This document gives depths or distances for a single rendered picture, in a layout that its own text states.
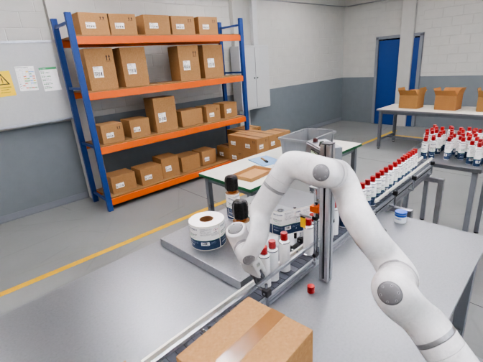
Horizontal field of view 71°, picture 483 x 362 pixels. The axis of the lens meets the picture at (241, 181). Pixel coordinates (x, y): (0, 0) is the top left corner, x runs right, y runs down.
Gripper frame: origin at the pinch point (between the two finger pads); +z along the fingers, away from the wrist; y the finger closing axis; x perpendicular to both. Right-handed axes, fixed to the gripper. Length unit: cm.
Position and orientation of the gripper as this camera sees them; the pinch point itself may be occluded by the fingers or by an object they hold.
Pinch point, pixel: (257, 279)
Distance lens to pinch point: 152.7
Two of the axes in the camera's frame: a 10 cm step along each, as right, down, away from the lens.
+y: -7.2, -1.9, 6.7
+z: 3.0, 7.8, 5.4
